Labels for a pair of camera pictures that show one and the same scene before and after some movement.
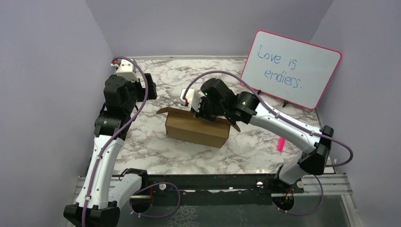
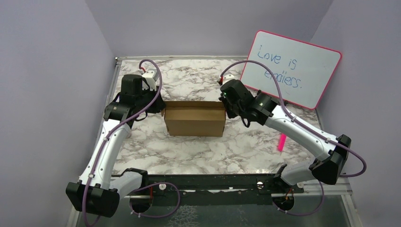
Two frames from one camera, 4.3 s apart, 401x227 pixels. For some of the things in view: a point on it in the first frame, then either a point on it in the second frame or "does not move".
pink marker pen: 281,144 does not move
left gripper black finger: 152,87 -> 158,106
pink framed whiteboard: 298,72 does not move
